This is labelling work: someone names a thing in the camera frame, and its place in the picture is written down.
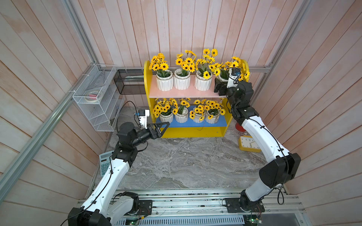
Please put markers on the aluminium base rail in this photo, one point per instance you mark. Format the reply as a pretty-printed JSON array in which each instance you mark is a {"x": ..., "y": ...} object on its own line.
[{"x": 182, "y": 207}]

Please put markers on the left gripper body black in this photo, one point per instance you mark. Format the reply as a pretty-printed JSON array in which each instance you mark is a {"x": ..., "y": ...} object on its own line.
[{"x": 153, "y": 135}]

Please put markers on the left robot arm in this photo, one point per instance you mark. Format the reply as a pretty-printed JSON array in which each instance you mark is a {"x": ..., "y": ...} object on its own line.
[{"x": 110, "y": 175}]

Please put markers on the black wire basket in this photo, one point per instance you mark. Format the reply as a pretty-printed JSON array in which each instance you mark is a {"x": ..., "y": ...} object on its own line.
[{"x": 130, "y": 81}]

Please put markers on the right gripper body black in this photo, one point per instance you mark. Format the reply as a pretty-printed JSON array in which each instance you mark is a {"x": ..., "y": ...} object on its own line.
[{"x": 224, "y": 90}]

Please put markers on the white wire mesh rack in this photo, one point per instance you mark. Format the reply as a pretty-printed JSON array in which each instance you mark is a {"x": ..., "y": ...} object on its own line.
[{"x": 102, "y": 115}]

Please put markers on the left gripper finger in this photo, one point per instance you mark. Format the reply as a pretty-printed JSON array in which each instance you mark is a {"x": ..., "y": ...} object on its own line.
[
  {"x": 156, "y": 125},
  {"x": 162, "y": 128}
]

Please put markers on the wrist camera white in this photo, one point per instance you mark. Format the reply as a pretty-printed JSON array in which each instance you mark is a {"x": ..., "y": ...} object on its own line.
[
  {"x": 142, "y": 116},
  {"x": 234, "y": 74}
]

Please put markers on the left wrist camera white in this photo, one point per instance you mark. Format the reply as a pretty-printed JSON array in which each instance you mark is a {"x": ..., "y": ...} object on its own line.
[{"x": 142, "y": 116}]

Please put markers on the yellow shelf unit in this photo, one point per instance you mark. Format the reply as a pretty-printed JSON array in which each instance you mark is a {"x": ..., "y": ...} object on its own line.
[{"x": 189, "y": 128}]

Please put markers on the tape roll in rack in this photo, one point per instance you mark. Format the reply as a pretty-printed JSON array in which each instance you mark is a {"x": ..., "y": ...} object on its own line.
[{"x": 93, "y": 96}]

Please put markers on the light blue calculator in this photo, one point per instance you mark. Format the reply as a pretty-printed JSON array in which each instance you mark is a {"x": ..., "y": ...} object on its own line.
[{"x": 105, "y": 162}]

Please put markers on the sunflower pot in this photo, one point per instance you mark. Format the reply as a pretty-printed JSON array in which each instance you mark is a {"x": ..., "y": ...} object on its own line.
[
  {"x": 186, "y": 67},
  {"x": 197, "y": 114},
  {"x": 213, "y": 111},
  {"x": 180, "y": 110},
  {"x": 205, "y": 67},
  {"x": 165, "y": 110},
  {"x": 220, "y": 70},
  {"x": 164, "y": 77}
]

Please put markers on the yellow alarm clock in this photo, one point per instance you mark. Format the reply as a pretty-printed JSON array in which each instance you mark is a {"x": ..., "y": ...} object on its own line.
[{"x": 247, "y": 143}]

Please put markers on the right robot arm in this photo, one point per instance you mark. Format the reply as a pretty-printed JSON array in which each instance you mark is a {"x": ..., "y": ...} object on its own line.
[{"x": 281, "y": 165}]

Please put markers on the red pencil cup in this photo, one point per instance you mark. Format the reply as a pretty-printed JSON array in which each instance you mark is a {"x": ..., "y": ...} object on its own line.
[{"x": 239, "y": 127}]

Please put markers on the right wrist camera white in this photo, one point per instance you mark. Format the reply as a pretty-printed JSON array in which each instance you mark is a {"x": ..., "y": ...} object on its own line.
[{"x": 234, "y": 74}]

